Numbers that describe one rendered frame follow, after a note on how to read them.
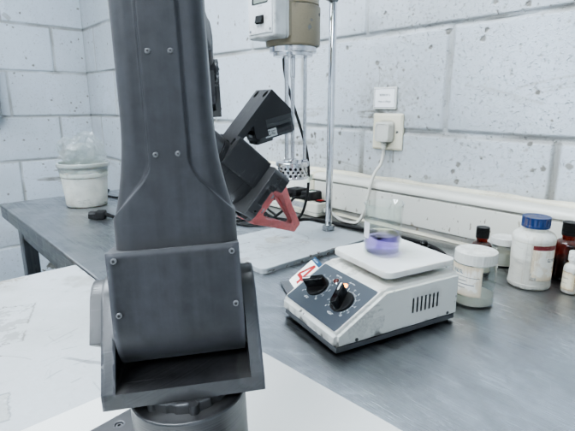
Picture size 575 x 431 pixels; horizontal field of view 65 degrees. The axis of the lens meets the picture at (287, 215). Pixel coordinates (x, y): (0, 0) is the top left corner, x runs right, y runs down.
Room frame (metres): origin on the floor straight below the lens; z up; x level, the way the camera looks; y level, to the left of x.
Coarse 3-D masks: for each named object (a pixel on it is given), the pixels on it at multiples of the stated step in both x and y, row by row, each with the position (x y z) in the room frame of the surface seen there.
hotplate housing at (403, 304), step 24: (336, 264) 0.60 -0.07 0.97; (384, 288) 0.52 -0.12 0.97; (408, 288) 0.52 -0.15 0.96; (432, 288) 0.54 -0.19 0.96; (456, 288) 0.57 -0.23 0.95; (288, 312) 0.58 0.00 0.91; (360, 312) 0.50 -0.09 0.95; (384, 312) 0.51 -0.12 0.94; (408, 312) 0.53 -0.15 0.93; (432, 312) 0.55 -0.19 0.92; (336, 336) 0.48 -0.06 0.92; (360, 336) 0.49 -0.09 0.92; (384, 336) 0.51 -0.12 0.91
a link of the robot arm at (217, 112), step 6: (216, 60) 0.49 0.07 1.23; (216, 66) 0.49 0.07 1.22; (216, 72) 0.48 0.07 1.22; (216, 78) 0.48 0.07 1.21; (216, 84) 0.49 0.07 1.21; (216, 90) 0.49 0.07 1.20; (216, 96) 0.49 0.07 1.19; (216, 102) 0.49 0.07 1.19; (216, 108) 0.49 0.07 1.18; (216, 114) 0.50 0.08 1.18
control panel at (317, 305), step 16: (320, 272) 0.60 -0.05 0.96; (336, 272) 0.58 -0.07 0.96; (304, 288) 0.58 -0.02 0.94; (352, 288) 0.54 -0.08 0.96; (368, 288) 0.52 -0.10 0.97; (304, 304) 0.55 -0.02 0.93; (320, 304) 0.53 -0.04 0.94; (352, 304) 0.51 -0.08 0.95; (320, 320) 0.51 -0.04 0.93; (336, 320) 0.50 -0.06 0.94
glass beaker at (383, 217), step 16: (368, 208) 0.59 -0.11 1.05; (384, 208) 0.57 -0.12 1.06; (400, 208) 0.58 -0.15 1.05; (368, 224) 0.58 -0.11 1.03; (384, 224) 0.57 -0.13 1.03; (400, 224) 0.58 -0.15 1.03; (368, 240) 0.58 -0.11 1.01; (384, 240) 0.57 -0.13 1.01; (400, 240) 0.59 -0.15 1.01; (384, 256) 0.57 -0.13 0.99
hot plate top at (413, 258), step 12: (336, 252) 0.61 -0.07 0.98; (348, 252) 0.60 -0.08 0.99; (360, 252) 0.60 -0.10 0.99; (408, 252) 0.60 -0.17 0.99; (420, 252) 0.60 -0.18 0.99; (432, 252) 0.60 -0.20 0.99; (360, 264) 0.56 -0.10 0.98; (372, 264) 0.55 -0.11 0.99; (384, 264) 0.55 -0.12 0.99; (396, 264) 0.55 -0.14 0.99; (408, 264) 0.55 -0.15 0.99; (420, 264) 0.55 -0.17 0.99; (432, 264) 0.55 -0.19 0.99; (444, 264) 0.56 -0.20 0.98; (384, 276) 0.52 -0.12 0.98; (396, 276) 0.52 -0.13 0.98
